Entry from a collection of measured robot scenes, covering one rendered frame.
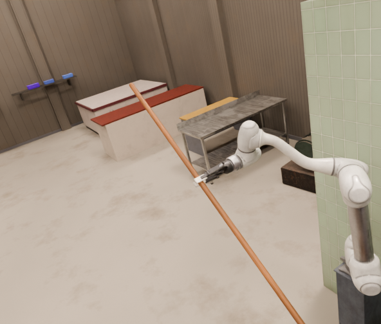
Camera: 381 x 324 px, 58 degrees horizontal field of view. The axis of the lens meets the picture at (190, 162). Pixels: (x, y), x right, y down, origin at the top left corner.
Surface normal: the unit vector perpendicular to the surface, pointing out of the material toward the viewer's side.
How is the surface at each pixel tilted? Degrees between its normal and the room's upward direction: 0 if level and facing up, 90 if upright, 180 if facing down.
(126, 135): 90
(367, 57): 90
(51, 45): 90
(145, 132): 90
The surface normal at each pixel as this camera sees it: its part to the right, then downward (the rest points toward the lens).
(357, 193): -0.22, 0.37
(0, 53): 0.52, 0.26
